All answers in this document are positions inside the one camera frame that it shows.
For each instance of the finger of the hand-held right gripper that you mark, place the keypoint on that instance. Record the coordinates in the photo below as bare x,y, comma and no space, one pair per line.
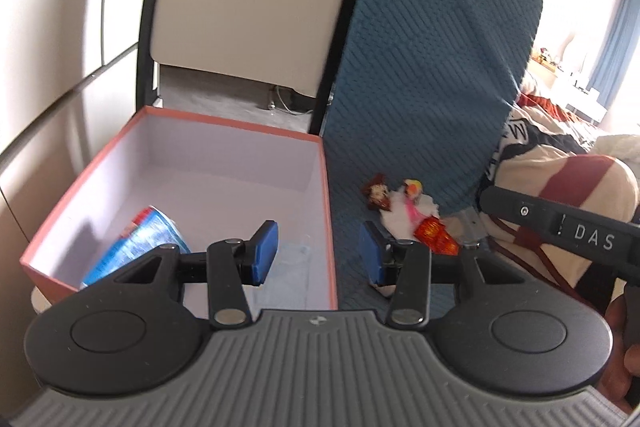
515,208

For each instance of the pink cardboard box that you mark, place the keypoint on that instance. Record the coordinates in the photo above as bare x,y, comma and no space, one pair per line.
240,167

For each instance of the white black printed cloth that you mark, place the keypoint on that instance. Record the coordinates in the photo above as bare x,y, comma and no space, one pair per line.
517,134

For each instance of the white wardrobe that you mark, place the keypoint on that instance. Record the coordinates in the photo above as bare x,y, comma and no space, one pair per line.
65,32

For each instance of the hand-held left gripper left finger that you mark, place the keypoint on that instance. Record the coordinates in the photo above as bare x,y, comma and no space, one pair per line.
264,253

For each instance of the grey plastic piece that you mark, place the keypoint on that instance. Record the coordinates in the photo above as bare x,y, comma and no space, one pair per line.
465,227

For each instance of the red snack packet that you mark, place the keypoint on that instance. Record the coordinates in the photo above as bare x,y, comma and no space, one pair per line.
436,237

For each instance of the clear plastic bag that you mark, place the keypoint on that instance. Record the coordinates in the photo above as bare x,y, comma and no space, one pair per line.
287,272

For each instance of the cream red striped blanket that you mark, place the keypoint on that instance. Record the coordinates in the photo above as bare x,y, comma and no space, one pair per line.
565,207

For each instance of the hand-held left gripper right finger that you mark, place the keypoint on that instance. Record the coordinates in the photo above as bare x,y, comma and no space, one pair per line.
371,253

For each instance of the person's right hand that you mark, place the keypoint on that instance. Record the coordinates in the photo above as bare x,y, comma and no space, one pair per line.
622,347

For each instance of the blue curtain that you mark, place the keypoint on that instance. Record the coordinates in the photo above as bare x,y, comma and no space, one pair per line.
617,52

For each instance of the white knit glove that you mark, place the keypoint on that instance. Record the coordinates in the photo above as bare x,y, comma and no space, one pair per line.
397,219

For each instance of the blue snack packet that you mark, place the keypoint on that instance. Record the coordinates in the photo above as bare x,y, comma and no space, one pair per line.
135,252

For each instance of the blue quilted blanket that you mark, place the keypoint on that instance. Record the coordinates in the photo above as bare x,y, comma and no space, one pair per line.
430,72

